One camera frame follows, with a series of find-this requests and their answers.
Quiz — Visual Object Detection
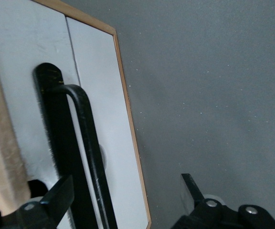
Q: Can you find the wooden drawer cabinet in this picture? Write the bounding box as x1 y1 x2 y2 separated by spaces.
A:
0 0 152 229

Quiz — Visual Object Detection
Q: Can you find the wooden drawer with white front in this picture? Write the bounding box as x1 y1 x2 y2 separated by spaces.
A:
0 0 116 229

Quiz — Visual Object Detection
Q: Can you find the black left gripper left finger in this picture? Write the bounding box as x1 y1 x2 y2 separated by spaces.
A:
0 175 75 229

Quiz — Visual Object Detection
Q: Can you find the black metal drawer handle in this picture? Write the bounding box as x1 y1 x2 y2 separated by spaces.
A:
32 62 119 229

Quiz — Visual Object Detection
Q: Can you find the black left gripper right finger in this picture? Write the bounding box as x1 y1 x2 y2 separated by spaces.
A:
170 173 275 229

